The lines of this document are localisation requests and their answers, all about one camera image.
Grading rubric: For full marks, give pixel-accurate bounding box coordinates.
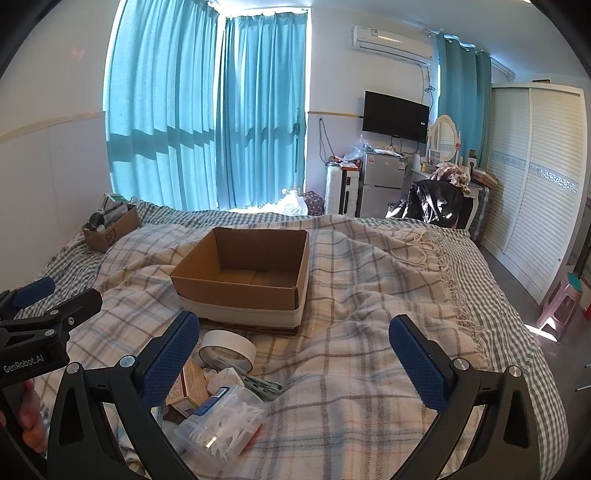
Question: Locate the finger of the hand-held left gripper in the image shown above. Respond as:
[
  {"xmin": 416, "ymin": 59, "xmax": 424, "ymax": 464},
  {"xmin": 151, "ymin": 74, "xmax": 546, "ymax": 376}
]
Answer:
[
  {"xmin": 0, "ymin": 288, "xmax": 103, "ymax": 344},
  {"xmin": 0, "ymin": 277, "xmax": 56, "ymax": 320}
]

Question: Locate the dark patterned bag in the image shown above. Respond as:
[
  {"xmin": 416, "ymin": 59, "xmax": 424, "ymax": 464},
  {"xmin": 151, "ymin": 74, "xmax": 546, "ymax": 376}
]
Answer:
[{"xmin": 300, "ymin": 191, "xmax": 327, "ymax": 216}]

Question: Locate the brown cardboard box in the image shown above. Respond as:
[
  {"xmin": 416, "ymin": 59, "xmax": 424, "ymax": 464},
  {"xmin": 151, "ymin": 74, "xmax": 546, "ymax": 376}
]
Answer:
[{"xmin": 170, "ymin": 227, "xmax": 310, "ymax": 329}]

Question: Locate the white tape roll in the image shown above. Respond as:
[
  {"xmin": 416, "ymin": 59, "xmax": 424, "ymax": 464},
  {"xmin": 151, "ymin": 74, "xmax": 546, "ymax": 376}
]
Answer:
[{"xmin": 198, "ymin": 330, "xmax": 257, "ymax": 374}]

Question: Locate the clear floss pick container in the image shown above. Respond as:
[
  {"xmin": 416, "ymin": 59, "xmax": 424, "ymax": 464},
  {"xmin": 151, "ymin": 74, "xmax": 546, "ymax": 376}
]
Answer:
[{"xmin": 173, "ymin": 385, "xmax": 267, "ymax": 459}]

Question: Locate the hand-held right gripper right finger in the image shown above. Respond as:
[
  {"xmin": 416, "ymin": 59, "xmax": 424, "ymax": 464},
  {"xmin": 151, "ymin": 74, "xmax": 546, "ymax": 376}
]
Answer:
[{"xmin": 388, "ymin": 315, "xmax": 543, "ymax": 480}]

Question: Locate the white air conditioner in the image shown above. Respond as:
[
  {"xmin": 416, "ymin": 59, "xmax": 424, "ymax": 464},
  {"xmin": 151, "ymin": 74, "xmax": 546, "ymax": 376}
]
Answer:
[{"xmin": 352, "ymin": 25, "xmax": 435, "ymax": 64}]

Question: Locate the white chair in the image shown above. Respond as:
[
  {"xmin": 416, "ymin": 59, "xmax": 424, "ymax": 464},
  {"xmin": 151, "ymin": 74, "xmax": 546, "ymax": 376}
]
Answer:
[{"xmin": 462, "ymin": 191, "xmax": 479, "ymax": 232}]

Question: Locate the small white item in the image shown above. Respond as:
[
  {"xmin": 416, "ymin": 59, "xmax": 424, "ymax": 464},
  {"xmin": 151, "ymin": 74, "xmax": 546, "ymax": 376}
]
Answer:
[{"xmin": 203, "ymin": 367, "xmax": 242, "ymax": 394}]

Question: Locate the narrow teal curtain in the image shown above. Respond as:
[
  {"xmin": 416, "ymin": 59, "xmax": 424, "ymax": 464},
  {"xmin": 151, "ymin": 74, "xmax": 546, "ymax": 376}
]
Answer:
[{"xmin": 436, "ymin": 33, "xmax": 493, "ymax": 169}]

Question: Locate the clear plastic bag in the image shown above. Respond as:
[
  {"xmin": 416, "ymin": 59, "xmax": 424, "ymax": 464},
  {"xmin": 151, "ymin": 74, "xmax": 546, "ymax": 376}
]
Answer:
[{"xmin": 344, "ymin": 134, "xmax": 371, "ymax": 163}]

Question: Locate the small cardboard box of clutter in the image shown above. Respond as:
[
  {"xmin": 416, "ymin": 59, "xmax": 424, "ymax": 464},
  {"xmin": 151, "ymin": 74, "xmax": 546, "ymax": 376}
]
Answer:
[{"xmin": 82, "ymin": 193, "xmax": 142, "ymax": 254}]

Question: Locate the silver small fridge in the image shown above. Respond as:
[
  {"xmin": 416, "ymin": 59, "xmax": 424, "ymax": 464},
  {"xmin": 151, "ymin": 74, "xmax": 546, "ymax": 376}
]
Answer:
[{"xmin": 358, "ymin": 150, "xmax": 408, "ymax": 219}]

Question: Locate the black jacket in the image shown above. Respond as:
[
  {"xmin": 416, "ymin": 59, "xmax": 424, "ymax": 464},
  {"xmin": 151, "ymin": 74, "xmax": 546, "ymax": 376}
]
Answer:
[{"xmin": 385, "ymin": 179, "xmax": 465, "ymax": 230}]

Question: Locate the white oval mirror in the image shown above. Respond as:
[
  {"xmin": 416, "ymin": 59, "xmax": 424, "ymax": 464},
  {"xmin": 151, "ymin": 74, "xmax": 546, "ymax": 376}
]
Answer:
[{"xmin": 427, "ymin": 114, "xmax": 463, "ymax": 164}]

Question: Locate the wide teal curtain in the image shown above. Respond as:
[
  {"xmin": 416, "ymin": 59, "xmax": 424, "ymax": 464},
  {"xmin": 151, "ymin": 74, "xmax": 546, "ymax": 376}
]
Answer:
[{"xmin": 105, "ymin": 0, "xmax": 221, "ymax": 212}]

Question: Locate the brown wooden box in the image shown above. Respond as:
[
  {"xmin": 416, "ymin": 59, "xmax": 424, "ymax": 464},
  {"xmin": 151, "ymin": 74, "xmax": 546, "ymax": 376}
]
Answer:
[{"xmin": 470, "ymin": 168, "xmax": 500, "ymax": 188}]

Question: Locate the floral cloth pile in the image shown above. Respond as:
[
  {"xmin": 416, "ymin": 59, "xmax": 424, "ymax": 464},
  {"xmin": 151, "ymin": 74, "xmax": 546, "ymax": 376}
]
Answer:
[{"xmin": 431, "ymin": 162, "xmax": 472, "ymax": 195}]

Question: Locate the pink plastic stool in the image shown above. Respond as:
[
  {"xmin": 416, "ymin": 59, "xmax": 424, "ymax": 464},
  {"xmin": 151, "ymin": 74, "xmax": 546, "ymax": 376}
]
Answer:
[{"xmin": 537, "ymin": 272, "xmax": 588, "ymax": 343}]

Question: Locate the white slatted wardrobe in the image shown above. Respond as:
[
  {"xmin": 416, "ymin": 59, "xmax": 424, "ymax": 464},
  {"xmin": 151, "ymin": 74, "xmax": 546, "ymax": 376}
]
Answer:
[{"xmin": 480, "ymin": 82, "xmax": 590, "ymax": 306}]

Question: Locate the beige plaid blanket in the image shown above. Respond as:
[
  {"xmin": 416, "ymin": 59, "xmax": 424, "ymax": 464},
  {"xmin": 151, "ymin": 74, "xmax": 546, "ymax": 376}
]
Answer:
[{"xmin": 92, "ymin": 213, "xmax": 492, "ymax": 480}]

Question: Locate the small colourful carton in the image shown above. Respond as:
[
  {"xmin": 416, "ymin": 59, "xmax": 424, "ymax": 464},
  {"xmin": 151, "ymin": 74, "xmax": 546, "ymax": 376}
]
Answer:
[{"xmin": 165, "ymin": 360, "xmax": 214, "ymax": 412}]

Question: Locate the white suitcase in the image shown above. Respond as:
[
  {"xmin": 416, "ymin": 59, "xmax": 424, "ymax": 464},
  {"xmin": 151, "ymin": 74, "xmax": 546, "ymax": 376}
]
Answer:
[{"xmin": 324, "ymin": 163, "xmax": 361, "ymax": 216}]

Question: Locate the white plastic bag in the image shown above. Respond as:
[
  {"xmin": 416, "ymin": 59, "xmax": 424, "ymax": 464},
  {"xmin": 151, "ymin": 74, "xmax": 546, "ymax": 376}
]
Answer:
[{"xmin": 276, "ymin": 187, "xmax": 308, "ymax": 216}]

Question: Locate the black wall television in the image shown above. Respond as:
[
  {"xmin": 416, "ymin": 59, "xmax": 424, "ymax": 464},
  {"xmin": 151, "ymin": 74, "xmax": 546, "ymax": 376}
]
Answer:
[{"xmin": 362, "ymin": 90, "xmax": 430, "ymax": 144}]

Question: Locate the person's left hand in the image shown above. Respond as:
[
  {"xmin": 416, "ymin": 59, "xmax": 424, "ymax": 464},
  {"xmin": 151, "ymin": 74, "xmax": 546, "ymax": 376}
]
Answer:
[{"xmin": 18, "ymin": 379, "xmax": 48, "ymax": 455}]

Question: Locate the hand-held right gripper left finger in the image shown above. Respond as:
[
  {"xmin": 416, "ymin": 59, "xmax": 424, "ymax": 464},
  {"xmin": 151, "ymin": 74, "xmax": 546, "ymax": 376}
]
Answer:
[{"xmin": 46, "ymin": 310, "xmax": 201, "ymax": 480}]

